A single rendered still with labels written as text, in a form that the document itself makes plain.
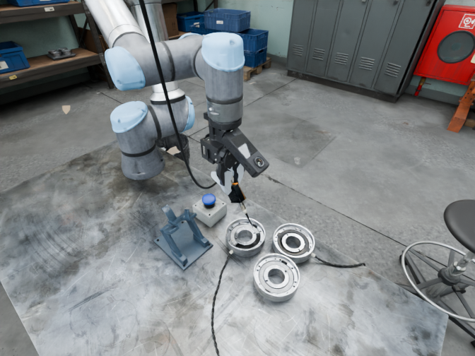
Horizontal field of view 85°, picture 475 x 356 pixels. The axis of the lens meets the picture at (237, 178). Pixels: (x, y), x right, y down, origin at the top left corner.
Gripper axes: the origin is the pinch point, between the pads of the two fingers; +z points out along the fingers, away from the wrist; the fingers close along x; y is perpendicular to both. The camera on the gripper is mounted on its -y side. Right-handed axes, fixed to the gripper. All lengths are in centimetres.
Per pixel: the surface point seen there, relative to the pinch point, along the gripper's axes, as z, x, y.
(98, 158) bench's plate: 13, 12, 60
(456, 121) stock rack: 83, -292, -38
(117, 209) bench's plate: 13.1, 20.5, 29.6
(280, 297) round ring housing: 9.1, 10.5, -23.7
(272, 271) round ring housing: 11.4, 5.9, -18.3
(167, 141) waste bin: 59, -50, 114
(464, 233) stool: 31, -64, -56
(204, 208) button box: 8.6, 4.8, 6.8
